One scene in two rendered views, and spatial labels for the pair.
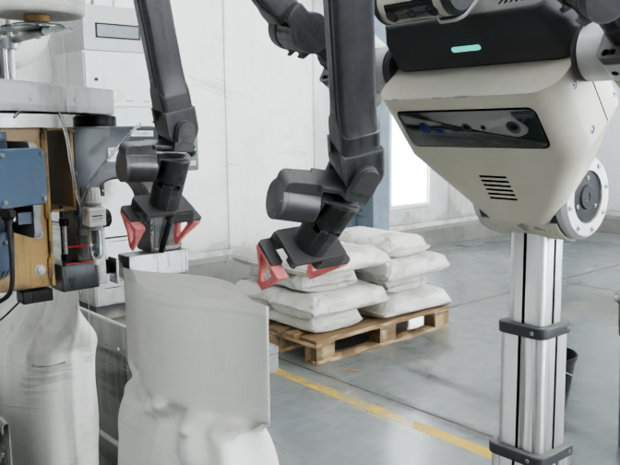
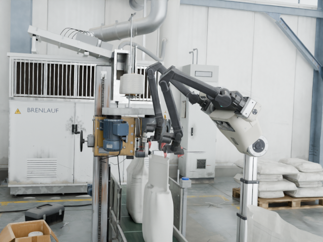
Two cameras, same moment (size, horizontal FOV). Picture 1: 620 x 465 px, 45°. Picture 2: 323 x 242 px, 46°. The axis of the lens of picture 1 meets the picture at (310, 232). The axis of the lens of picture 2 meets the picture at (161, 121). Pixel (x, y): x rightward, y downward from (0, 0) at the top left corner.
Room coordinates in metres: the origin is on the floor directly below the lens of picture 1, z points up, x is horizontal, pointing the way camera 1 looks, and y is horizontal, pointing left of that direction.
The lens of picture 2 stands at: (-1.25, -1.03, 1.48)
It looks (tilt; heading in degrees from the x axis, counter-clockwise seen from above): 3 degrees down; 26
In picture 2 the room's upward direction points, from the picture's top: 2 degrees clockwise
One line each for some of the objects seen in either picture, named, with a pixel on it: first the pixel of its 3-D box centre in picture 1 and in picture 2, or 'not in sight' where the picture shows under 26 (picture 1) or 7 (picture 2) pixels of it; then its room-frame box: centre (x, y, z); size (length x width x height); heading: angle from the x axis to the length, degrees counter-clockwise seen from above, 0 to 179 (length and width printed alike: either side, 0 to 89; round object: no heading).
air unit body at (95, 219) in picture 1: (96, 225); (144, 142); (1.49, 0.43, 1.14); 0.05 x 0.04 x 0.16; 130
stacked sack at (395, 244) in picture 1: (375, 241); (299, 164); (5.01, -0.44, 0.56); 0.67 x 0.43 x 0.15; 40
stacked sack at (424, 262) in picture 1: (396, 264); (306, 175); (4.83, -0.56, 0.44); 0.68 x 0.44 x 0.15; 130
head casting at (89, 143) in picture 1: (100, 183); (151, 131); (1.70, 0.47, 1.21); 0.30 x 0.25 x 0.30; 40
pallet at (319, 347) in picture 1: (341, 321); (279, 197); (4.78, -0.20, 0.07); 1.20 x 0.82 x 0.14; 132
